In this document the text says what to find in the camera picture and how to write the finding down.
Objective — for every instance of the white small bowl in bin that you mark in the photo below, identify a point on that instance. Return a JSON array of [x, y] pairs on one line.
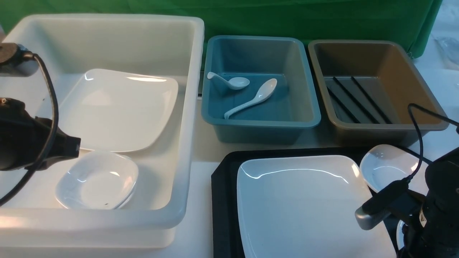
[[98, 180]]

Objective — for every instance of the short white spoon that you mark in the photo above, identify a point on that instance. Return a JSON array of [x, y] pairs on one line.
[[236, 83]]

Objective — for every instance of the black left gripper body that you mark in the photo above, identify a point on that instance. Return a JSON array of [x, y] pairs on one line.
[[22, 138]]

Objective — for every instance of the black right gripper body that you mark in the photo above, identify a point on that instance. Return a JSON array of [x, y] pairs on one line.
[[433, 233]]

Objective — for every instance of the black chopstick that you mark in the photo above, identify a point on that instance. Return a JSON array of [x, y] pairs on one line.
[[343, 107], [371, 101], [356, 102]]

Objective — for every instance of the long white soup spoon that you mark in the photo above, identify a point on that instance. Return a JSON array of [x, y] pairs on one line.
[[265, 91]]

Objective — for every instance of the clear plastic bag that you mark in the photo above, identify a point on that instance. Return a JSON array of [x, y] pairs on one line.
[[450, 48]]

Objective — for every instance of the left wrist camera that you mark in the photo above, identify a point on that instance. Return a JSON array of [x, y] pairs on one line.
[[16, 61]]

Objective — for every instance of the blue plastic bin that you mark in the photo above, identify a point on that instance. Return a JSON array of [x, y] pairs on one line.
[[282, 118]]

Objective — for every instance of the large white rice plate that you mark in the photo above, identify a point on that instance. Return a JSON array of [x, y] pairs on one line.
[[304, 207]]

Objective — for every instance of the green cloth backdrop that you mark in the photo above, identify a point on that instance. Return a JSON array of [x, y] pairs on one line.
[[405, 22]]

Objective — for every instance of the white square plate in bin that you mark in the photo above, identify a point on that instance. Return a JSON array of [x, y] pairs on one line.
[[118, 111]]

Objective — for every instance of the large white plastic bin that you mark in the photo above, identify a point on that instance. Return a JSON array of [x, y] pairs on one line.
[[151, 45]]

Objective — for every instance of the brown plastic bin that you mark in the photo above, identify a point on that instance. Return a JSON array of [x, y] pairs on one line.
[[386, 72]]

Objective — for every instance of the white small dish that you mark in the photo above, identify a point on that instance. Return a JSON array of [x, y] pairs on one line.
[[400, 235], [385, 163]]

